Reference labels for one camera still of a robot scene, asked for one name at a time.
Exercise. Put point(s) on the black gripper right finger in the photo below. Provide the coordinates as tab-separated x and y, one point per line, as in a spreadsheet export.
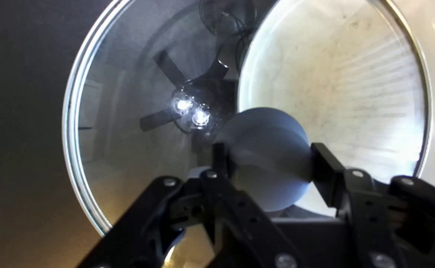
396	223

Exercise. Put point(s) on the glass lid with grey knob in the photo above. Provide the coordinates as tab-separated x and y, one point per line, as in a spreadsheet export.
267	149

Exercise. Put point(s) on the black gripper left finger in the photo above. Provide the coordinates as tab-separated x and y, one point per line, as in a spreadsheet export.
188	228

